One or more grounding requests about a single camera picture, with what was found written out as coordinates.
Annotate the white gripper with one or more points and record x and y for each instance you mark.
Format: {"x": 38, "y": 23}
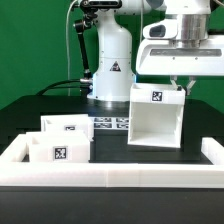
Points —
{"x": 160, "y": 57}

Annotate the white drawer cabinet box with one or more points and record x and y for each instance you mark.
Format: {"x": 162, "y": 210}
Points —
{"x": 156, "y": 115}

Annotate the white drawer with knob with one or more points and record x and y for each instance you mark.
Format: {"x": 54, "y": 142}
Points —
{"x": 56, "y": 147}

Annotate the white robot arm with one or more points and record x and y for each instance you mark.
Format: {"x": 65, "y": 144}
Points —
{"x": 177, "y": 45}

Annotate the white marker tag sheet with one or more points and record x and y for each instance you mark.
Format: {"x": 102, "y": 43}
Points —
{"x": 113, "y": 123}

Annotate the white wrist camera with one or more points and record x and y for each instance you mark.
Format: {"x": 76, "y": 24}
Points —
{"x": 157, "y": 32}

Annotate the white U-shaped fence frame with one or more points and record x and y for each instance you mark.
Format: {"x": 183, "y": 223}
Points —
{"x": 14, "y": 171}

